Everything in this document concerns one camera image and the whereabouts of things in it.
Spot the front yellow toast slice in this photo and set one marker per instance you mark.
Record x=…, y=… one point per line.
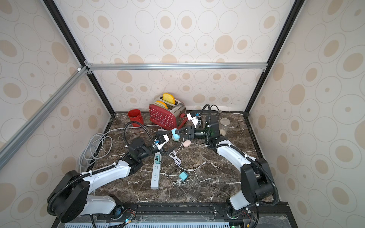
x=161, y=104

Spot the red metal cup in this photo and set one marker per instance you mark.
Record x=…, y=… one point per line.
x=136, y=115

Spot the left aluminium rail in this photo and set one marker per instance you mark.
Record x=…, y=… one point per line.
x=17, y=141

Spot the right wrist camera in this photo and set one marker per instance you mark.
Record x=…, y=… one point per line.
x=195, y=119

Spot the rear yellow toast slice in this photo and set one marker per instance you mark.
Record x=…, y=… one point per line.
x=169, y=98

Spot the red toaster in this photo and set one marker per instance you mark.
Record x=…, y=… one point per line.
x=168, y=119

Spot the blue earbud case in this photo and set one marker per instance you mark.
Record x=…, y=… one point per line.
x=175, y=136

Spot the horizontal aluminium rail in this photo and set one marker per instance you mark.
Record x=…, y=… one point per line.
x=179, y=66

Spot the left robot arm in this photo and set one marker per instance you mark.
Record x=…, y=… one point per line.
x=73, y=197

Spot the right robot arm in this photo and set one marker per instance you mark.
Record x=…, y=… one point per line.
x=257, y=183

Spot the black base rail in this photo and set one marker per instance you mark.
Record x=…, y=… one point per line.
x=182, y=215

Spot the yellow toast slice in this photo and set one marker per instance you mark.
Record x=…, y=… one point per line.
x=161, y=104
x=169, y=98

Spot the white power strip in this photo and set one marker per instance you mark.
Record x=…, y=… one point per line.
x=156, y=167

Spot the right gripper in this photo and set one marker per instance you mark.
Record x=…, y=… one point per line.
x=189, y=132

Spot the teal charger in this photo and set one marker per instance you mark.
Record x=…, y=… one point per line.
x=157, y=159
x=183, y=176

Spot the pink earbud case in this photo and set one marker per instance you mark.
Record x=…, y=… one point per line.
x=186, y=143

